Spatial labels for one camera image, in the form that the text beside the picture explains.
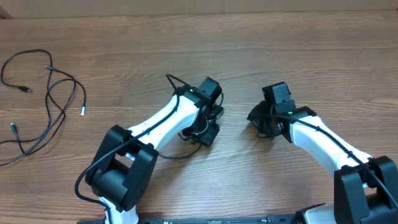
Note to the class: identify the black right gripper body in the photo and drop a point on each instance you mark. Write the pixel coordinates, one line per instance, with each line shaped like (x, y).
(259, 121)

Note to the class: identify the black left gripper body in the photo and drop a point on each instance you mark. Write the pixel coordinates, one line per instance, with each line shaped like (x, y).
(208, 135)

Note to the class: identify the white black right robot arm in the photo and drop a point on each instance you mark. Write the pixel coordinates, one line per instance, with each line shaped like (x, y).
(365, 187)

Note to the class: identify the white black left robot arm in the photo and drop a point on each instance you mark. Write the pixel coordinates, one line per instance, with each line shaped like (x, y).
(120, 172)

